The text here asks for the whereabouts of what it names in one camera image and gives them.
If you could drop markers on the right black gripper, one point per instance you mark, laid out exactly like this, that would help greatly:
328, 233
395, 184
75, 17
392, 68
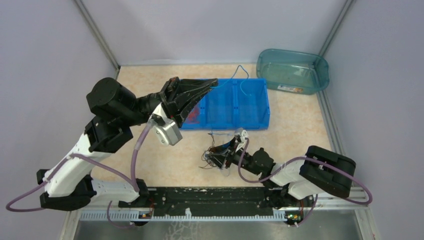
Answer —
220, 159

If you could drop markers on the blue three-compartment bin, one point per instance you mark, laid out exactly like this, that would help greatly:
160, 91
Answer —
235, 103

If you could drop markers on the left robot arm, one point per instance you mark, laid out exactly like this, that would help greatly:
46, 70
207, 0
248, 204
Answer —
69, 185

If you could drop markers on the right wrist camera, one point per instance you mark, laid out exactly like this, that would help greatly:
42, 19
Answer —
241, 136

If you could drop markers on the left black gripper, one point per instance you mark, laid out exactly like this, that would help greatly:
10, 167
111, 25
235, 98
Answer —
185, 86

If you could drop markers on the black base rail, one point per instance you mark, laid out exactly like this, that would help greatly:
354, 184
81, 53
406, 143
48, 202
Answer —
218, 201

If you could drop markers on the white toothed cable strip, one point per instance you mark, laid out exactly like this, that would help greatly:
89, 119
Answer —
139, 215

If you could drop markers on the teal transparent plastic tub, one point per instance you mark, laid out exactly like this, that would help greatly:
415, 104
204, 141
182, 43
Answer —
293, 71

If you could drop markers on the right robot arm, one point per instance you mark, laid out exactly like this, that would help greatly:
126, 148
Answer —
318, 171

